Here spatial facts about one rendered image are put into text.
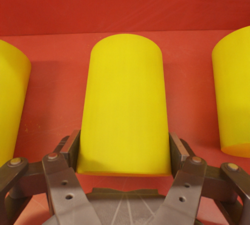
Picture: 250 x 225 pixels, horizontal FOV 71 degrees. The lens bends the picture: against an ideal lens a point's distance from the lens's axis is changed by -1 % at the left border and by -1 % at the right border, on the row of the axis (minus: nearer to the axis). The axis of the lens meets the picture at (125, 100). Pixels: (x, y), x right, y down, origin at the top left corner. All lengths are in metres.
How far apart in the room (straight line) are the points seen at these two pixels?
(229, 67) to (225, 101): 0.03
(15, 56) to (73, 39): 0.09
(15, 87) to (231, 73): 0.19
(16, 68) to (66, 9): 0.09
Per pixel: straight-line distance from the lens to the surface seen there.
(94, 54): 0.16
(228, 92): 0.18
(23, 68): 0.19
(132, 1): 0.23
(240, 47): 0.19
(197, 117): 0.20
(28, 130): 0.21
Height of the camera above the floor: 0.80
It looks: 65 degrees down
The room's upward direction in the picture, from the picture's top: 3 degrees clockwise
